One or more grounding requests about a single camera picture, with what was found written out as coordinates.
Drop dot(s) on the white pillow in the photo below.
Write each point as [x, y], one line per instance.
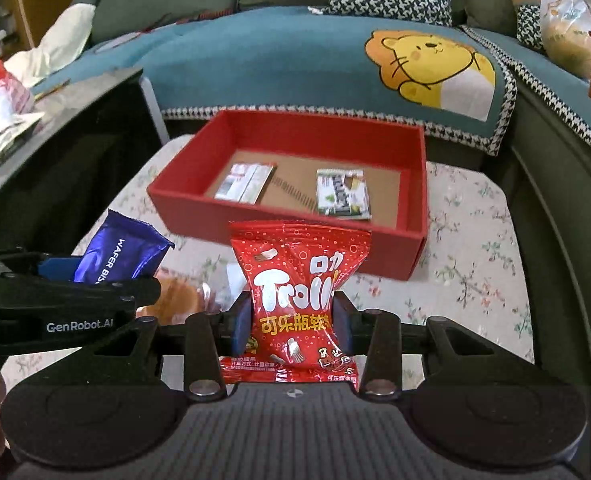
[63, 42]

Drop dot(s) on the orange houndstooth cushion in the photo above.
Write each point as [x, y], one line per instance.
[529, 32]

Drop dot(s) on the red Trolli gummy bag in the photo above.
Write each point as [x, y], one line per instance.
[293, 269]

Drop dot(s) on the red white snack packet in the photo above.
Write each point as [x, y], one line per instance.
[245, 183]

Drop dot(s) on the orange pastry clear wrapper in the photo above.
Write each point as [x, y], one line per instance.
[183, 295]

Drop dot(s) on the white plastic bag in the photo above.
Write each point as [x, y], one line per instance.
[565, 28]

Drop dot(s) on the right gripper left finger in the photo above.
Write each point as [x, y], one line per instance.
[207, 337]

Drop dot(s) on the blue wafer biscuit pack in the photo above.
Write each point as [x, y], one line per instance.
[122, 249]

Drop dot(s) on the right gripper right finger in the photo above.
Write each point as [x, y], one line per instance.
[377, 335]

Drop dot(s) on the red cardboard box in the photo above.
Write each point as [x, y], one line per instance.
[391, 156]

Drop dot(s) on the teal lion sofa cover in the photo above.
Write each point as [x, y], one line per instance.
[460, 84]

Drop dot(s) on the Kapron wafer packet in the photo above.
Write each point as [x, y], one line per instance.
[343, 193]

